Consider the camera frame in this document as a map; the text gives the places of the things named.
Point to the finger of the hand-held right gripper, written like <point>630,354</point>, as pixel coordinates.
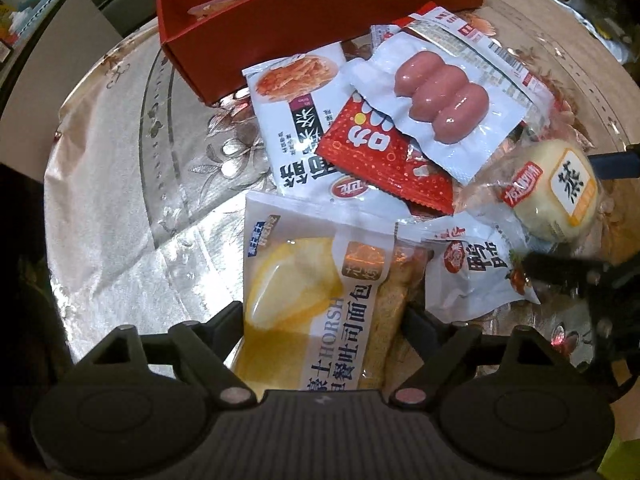
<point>617,167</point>
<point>555,270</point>

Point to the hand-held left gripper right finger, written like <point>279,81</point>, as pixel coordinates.
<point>420,330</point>

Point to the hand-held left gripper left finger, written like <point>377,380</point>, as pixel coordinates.
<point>220,325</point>

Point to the round steamed cake packet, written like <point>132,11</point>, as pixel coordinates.
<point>550,185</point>

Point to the white duck snack packet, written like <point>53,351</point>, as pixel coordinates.
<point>465,270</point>

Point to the yellow toast bread packet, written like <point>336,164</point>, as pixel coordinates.
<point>300,280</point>

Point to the pink sausage packet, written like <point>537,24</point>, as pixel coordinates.
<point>440,95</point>

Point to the red dotted snack packet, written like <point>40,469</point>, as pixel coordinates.
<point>360,145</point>

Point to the white noodle snack packet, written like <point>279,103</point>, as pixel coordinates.
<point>285,110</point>

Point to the red cardboard box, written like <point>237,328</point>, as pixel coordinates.
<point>200,60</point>

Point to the white packet with red stripe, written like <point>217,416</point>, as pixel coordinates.
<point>480,40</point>

